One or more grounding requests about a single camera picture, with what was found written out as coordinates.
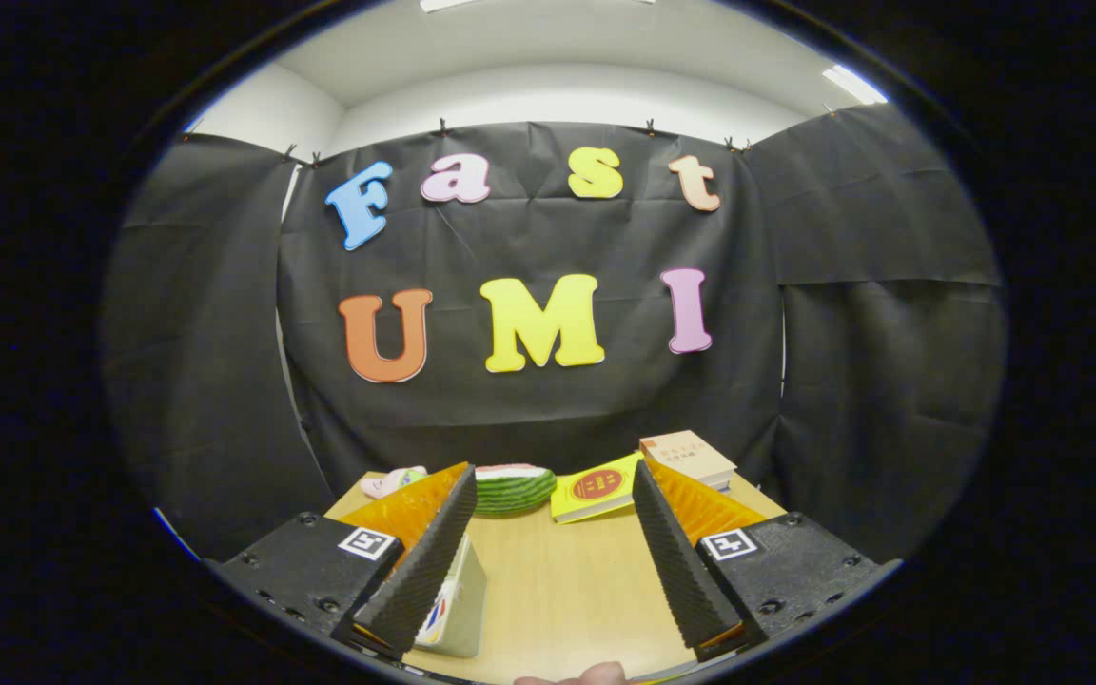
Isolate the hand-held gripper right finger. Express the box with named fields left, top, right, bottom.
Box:
left=632, top=459, right=901, bottom=664

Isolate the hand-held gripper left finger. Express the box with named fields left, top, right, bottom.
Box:
left=208, top=462, right=480, bottom=662

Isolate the beige fabric storage box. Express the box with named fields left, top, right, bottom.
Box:
left=413, top=533, right=490, bottom=659

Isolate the pink and green plush toy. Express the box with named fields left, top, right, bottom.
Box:
left=360, top=465, right=430, bottom=500

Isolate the yellow book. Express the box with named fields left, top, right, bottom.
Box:
left=550, top=451, right=646, bottom=525

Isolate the watermelon slice plush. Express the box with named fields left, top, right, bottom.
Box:
left=472, top=463, right=558, bottom=518

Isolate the small ceiling light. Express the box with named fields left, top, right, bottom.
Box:
left=822, top=64, right=890, bottom=106

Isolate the long ceiling light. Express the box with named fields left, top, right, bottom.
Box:
left=420, top=0, right=654, bottom=14

